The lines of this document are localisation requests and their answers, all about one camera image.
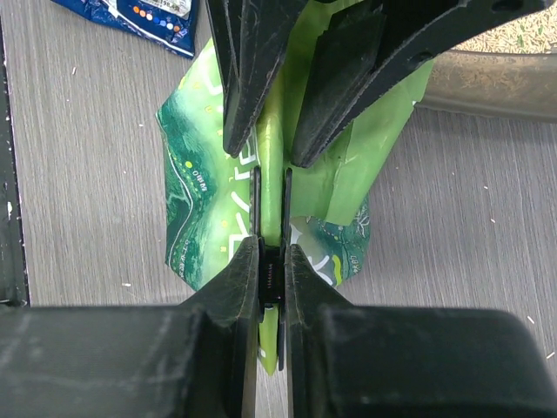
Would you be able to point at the blue chip bag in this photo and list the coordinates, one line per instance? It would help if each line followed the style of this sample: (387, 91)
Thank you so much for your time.
(169, 23)

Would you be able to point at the black bag clip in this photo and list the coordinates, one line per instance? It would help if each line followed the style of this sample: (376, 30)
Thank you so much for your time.
(271, 277)

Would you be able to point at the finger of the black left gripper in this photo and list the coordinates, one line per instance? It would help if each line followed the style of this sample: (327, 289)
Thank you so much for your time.
(250, 39)
(370, 46)

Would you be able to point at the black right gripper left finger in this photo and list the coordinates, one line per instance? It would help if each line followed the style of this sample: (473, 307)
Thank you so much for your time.
(195, 359)

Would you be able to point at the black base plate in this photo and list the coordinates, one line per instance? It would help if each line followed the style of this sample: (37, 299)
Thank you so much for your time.
(14, 277)

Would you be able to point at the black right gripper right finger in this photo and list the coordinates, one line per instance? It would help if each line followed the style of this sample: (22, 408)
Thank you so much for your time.
(362, 361)

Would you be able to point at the green cat litter bag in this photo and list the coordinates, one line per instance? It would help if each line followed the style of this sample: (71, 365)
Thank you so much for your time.
(208, 192)

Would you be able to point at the translucent grey litter box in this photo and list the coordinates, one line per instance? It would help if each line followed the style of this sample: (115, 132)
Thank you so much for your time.
(507, 72)

